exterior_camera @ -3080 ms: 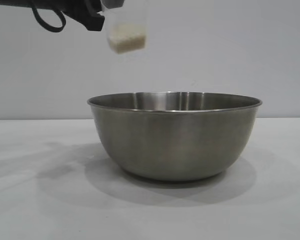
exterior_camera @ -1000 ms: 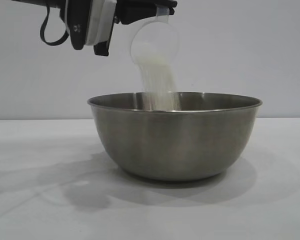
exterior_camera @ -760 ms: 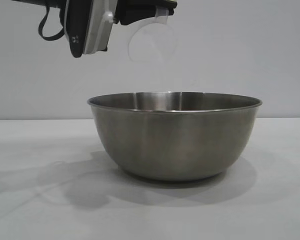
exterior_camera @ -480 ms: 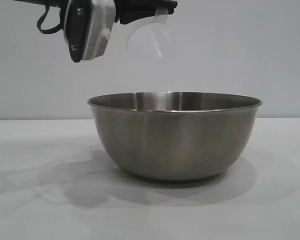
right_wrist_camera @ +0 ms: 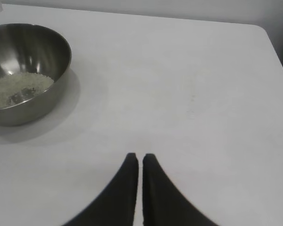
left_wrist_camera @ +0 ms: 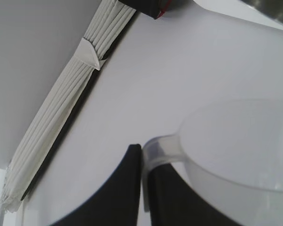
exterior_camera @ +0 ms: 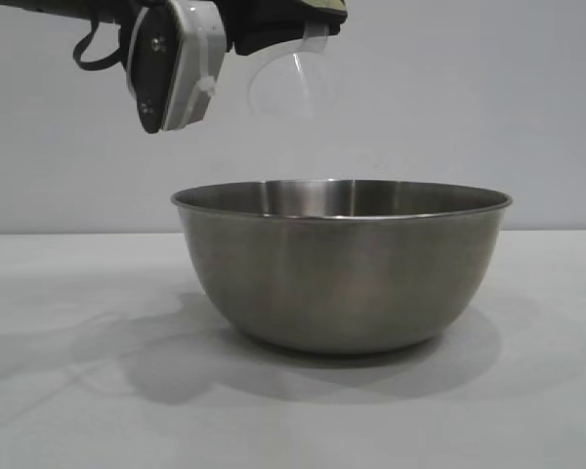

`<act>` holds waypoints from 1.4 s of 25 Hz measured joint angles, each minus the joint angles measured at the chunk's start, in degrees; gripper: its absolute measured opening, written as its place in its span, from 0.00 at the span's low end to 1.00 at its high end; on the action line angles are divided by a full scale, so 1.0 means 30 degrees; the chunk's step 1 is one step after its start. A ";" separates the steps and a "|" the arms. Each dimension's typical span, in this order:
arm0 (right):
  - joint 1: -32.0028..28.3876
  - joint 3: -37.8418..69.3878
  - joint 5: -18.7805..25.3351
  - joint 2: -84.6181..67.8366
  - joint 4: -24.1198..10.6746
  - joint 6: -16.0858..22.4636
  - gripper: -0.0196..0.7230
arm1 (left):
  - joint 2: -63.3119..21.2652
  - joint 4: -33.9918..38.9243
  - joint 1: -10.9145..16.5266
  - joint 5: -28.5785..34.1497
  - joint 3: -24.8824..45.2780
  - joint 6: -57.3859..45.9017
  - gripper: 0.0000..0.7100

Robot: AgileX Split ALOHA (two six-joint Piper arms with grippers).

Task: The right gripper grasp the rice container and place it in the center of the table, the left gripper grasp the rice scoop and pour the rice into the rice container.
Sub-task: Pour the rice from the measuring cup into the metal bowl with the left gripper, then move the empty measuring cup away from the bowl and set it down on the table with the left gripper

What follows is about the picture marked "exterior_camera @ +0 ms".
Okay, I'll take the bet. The clear plastic measuring cup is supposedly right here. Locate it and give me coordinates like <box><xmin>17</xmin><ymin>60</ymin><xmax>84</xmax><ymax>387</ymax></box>
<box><xmin>247</xmin><ymin>21</ymin><xmax>335</xmax><ymax>119</ymax></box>

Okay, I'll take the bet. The stainless steel mixing bowl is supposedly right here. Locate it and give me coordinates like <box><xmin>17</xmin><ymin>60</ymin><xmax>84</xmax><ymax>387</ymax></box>
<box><xmin>169</xmin><ymin>179</ymin><xmax>515</xmax><ymax>356</ymax></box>

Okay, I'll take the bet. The black cable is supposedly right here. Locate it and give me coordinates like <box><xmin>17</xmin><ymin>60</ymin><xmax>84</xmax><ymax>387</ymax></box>
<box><xmin>72</xmin><ymin>19</ymin><xmax>129</xmax><ymax>71</ymax></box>

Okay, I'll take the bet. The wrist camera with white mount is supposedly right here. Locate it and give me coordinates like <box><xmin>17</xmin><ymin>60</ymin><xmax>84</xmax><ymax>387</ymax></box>
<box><xmin>125</xmin><ymin>0</ymin><xmax>232</xmax><ymax>135</ymax></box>

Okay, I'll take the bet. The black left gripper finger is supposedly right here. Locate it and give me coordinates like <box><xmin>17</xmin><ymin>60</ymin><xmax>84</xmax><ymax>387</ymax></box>
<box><xmin>232</xmin><ymin>0</ymin><xmax>350</xmax><ymax>57</ymax></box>

